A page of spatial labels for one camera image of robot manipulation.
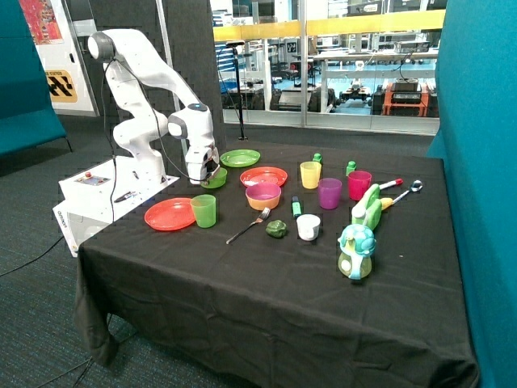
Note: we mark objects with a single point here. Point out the black tripod stand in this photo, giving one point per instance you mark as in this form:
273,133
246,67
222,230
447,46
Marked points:
234,45

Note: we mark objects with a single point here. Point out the green plastic bowl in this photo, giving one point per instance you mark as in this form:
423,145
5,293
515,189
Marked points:
217,180

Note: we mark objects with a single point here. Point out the red poster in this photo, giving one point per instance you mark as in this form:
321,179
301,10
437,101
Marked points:
42,22

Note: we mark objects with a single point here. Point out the black tablecloth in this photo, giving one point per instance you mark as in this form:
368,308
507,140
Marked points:
278,312

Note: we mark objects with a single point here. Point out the yellow black sign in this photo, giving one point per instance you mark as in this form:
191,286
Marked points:
61,86

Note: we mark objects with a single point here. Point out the purple plastic cup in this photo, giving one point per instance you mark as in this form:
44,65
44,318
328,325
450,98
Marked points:
329,192

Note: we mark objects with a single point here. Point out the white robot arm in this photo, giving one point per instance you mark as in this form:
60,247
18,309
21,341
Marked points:
131,62

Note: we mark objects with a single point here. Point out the teal sofa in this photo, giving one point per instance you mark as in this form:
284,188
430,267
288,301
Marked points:
27,115

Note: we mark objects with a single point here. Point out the green toy pepper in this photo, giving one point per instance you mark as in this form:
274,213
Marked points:
276,229

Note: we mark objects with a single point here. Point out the yellow toy piece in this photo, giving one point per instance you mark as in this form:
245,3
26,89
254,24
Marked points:
386,202

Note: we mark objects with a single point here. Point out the green white toy jug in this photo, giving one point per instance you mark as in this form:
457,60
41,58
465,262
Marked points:
367,211

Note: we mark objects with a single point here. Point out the green plastic cup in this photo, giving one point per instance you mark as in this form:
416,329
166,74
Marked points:
204,209

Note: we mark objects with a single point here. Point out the white cup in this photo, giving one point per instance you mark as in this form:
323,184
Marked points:
308,226

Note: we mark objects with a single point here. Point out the red capped marker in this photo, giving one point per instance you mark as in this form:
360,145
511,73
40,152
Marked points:
392,183

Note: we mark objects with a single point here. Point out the teal partition wall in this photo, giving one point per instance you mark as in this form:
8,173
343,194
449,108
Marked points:
476,84

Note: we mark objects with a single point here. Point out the red plate centre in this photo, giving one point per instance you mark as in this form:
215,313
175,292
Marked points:
256,175

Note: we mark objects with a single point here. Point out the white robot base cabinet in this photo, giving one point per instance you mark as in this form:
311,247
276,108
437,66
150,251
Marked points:
102,194

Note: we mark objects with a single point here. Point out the green plastic plate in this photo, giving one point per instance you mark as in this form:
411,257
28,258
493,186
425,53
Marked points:
240,158

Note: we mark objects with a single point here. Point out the red plate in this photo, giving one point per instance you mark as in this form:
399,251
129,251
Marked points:
170,215
256,175

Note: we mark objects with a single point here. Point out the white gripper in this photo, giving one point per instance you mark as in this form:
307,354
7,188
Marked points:
202,163

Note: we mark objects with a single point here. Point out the green highlighter marker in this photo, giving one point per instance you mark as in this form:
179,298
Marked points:
296,207

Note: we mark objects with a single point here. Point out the purple plastic bowl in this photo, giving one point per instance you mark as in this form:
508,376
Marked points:
263,191

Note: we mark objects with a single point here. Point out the magenta plastic cup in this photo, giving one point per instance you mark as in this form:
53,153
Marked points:
358,183

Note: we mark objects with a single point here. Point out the yellow plastic cup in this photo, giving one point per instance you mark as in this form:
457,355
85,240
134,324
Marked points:
310,174

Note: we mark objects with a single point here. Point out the green block right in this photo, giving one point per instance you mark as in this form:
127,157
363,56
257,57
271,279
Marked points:
351,166

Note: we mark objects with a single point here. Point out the metal fork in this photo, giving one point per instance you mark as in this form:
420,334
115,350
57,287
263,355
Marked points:
263,216

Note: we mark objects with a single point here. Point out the red plate front left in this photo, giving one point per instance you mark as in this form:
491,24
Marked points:
170,215

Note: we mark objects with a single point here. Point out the yellow plastic bowl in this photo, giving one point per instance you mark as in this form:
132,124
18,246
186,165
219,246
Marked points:
262,201

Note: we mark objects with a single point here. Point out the metal spoon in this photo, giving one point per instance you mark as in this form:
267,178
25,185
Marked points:
416,186

